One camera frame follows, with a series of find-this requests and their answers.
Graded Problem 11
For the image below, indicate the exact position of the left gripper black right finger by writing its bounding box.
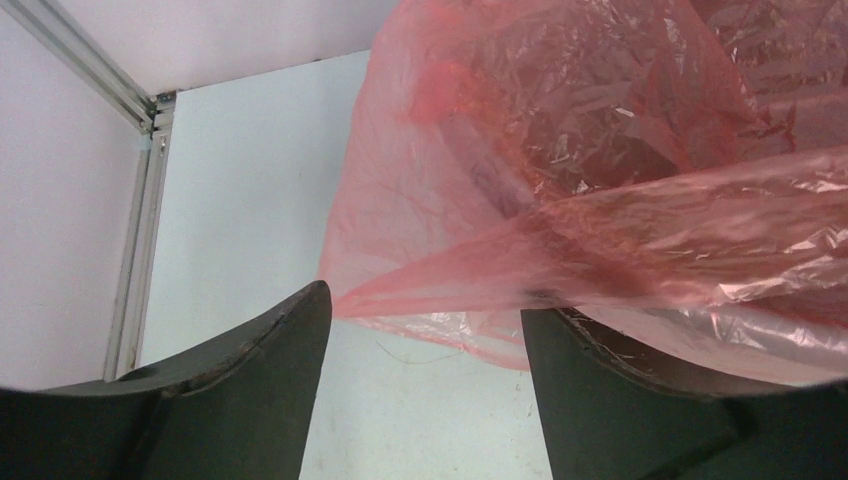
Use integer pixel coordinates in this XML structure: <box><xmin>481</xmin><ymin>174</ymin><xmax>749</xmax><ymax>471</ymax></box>
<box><xmin>521</xmin><ymin>309</ymin><xmax>847</xmax><ymax>479</ymax></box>

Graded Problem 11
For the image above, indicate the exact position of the left aluminium frame post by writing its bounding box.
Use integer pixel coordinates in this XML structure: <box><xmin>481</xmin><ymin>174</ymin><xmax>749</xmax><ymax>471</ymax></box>
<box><xmin>1</xmin><ymin>1</ymin><xmax>170</xmax><ymax>390</ymax></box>

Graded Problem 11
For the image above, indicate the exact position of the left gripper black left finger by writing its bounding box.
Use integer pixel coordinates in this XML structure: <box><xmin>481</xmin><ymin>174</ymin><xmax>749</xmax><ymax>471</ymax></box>
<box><xmin>1</xmin><ymin>281</ymin><xmax>332</xmax><ymax>479</ymax></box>

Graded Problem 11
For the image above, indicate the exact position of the red translucent trash bag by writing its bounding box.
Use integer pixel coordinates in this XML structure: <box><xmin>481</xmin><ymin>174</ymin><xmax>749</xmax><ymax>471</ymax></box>
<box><xmin>318</xmin><ymin>1</ymin><xmax>847</xmax><ymax>386</ymax></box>

